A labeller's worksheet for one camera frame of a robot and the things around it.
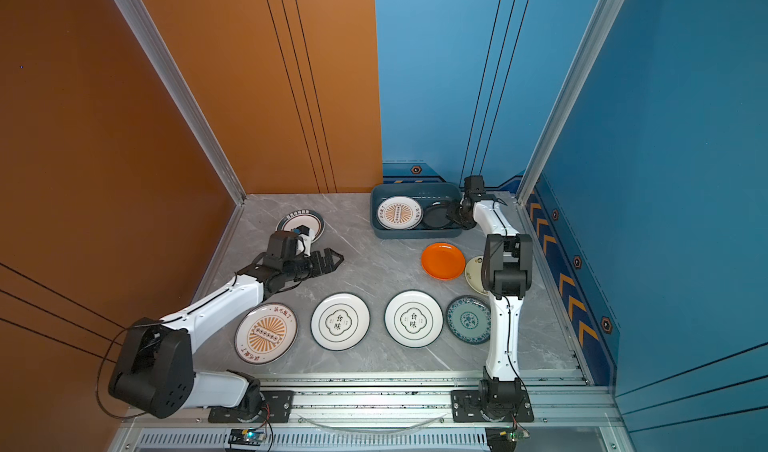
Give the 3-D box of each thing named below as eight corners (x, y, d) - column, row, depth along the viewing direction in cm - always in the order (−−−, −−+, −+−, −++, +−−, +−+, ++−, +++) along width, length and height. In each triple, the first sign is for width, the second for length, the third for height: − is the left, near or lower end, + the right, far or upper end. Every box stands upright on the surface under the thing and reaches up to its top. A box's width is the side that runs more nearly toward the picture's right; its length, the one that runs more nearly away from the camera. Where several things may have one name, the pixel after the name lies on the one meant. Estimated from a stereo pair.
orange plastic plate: (421, 280, 98) (422, 277, 97) (419, 246, 107) (419, 242, 106) (467, 280, 98) (468, 277, 97) (461, 245, 107) (462, 242, 105)
